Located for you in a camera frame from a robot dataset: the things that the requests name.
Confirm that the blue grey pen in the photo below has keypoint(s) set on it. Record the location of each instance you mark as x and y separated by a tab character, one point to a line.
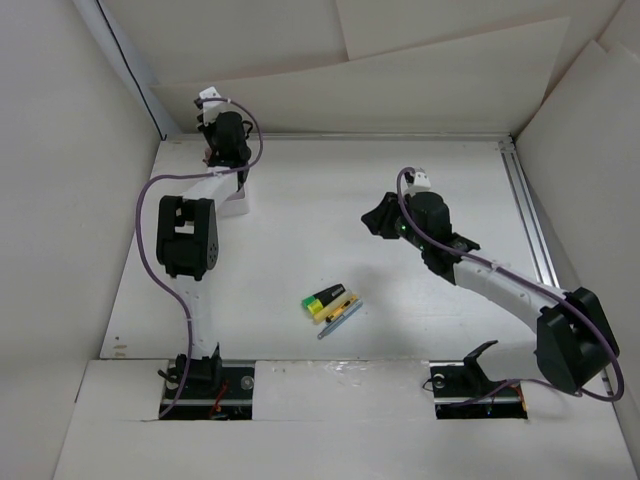
334	324

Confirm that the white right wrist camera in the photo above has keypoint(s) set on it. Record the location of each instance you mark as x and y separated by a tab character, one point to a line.
417	181

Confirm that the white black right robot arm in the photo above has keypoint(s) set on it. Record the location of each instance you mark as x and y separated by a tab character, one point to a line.
574	340

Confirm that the yellow black pen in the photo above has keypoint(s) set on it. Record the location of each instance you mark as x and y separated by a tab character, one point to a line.
341	309

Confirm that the aluminium rail right side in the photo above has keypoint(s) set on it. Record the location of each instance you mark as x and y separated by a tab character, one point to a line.
544	267

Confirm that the black marker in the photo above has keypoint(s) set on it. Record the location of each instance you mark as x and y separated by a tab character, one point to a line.
329	294

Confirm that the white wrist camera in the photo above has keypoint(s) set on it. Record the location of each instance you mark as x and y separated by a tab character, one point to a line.
417	181
209	102

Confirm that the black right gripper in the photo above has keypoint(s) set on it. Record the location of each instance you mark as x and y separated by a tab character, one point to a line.
379	219

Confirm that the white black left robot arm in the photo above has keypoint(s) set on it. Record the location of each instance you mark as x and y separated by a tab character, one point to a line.
187	242

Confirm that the yellow highlighter marker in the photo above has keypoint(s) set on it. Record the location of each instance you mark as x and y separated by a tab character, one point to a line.
320	316

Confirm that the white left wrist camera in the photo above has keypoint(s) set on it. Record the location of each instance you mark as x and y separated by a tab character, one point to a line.
209	102

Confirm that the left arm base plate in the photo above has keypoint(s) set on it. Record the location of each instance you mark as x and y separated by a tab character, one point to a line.
227	398

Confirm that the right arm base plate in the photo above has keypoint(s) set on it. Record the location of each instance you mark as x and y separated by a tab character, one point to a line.
461	392

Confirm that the white divided organizer container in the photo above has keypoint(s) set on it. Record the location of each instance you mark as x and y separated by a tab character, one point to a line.
226	187

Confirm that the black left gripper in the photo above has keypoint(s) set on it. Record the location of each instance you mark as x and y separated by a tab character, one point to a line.
206	128

